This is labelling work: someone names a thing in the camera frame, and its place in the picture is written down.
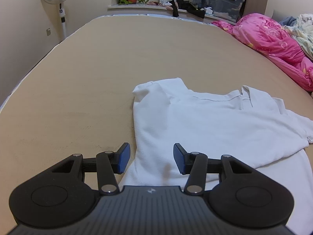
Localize white t-shirt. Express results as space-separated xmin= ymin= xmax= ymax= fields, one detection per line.
xmin=117 ymin=78 xmax=313 ymax=234

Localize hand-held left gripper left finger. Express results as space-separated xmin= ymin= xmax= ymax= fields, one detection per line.
xmin=50 ymin=142 xmax=131 ymax=197

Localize blue garment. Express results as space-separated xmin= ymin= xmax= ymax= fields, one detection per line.
xmin=279 ymin=17 xmax=297 ymax=28

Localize wooden wardrobe panel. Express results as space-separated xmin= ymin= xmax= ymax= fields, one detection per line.
xmin=245 ymin=0 xmax=271 ymax=21

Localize beige bed mattress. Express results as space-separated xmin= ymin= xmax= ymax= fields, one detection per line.
xmin=0 ymin=14 xmax=313 ymax=235

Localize clear plastic storage bin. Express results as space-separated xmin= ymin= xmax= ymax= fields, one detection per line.
xmin=202 ymin=0 xmax=245 ymax=23

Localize white window sill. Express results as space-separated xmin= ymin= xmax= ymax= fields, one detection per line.
xmin=108 ymin=4 xmax=237 ymax=25

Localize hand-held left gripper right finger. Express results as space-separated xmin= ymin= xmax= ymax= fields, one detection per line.
xmin=173 ymin=143 xmax=255 ymax=197

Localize pink quilt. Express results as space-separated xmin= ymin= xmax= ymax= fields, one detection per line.
xmin=211 ymin=13 xmax=313 ymax=92

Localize floral white quilt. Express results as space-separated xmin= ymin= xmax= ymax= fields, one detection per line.
xmin=292 ymin=13 xmax=313 ymax=61

